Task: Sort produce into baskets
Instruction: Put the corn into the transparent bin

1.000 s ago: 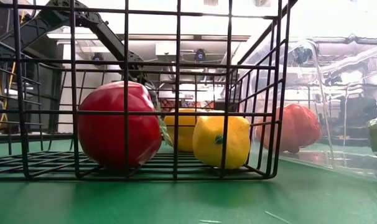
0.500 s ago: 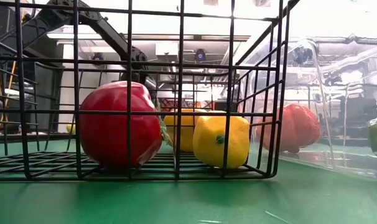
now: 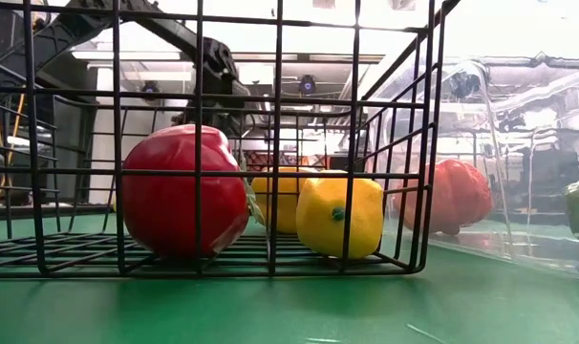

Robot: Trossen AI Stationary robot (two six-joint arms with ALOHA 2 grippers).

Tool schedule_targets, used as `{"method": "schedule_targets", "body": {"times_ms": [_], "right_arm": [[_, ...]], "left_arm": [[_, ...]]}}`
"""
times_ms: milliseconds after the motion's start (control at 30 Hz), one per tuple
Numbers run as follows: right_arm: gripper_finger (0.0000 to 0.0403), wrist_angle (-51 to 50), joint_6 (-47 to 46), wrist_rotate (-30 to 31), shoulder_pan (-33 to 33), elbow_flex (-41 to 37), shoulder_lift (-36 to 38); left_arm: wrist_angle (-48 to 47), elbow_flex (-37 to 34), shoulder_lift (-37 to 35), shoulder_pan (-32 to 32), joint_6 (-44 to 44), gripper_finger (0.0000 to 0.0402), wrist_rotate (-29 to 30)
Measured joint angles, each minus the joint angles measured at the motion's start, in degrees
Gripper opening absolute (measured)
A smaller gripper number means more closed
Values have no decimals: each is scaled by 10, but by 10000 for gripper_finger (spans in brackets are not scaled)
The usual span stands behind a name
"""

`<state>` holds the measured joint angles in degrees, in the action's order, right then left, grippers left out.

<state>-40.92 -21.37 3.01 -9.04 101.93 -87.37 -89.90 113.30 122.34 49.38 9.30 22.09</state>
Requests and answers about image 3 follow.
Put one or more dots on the black overhead camera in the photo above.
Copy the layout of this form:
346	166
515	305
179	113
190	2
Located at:
307	84

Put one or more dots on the red round tomato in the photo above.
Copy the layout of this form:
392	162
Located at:
461	196

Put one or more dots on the yellow lemon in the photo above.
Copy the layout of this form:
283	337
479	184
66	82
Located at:
318	224

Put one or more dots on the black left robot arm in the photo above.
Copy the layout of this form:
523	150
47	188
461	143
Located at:
175	31

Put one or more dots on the clear plastic container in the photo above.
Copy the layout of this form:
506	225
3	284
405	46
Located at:
509	248

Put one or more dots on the green table mat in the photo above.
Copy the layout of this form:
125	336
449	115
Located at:
270	310

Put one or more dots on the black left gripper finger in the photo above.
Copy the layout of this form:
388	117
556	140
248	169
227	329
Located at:
229	124

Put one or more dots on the yellow bell pepper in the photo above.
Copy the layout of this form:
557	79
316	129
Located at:
289	200

